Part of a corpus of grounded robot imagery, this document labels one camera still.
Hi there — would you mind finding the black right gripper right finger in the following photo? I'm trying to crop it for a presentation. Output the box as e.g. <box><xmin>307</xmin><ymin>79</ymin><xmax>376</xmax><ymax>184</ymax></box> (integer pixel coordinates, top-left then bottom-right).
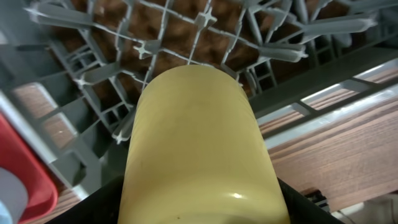
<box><xmin>278</xmin><ymin>178</ymin><xmax>343</xmax><ymax>224</ymax></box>

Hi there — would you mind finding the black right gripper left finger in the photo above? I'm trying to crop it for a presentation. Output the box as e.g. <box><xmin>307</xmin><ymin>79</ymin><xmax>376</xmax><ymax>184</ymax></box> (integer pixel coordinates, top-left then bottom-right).
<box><xmin>46</xmin><ymin>176</ymin><xmax>124</xmax><ymax>224</ymax></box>

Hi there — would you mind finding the yellow plastic cup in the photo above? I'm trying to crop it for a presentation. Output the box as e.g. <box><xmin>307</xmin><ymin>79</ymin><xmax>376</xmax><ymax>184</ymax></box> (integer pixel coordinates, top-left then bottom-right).
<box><xmin>118</xmin><ymin>65</ymin><xmax>290</xmax><ymax>224</ymax></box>

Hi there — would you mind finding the grey dishwasher rack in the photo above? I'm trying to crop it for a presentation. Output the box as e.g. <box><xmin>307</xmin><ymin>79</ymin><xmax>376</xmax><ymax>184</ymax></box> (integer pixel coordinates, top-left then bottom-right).
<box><xmin>1</xmin><ymin>1</ymin><xmax>397</xmax><ymax>198</ymax></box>

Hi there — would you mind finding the large light blue plate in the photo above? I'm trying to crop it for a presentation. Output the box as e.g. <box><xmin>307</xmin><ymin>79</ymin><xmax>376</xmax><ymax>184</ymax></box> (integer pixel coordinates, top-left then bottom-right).
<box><xmin>1</xmin><ymin>168</ymin><xmax>29</xmax><ymax>224</ymax></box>

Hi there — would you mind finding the red plastic tray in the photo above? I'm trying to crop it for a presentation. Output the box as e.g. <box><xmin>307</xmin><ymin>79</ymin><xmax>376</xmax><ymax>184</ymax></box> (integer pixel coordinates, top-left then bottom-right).
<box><xmin>1</xmin><ymin>116</ymin><xmax>58</xmax><ymax>223</ymax></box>

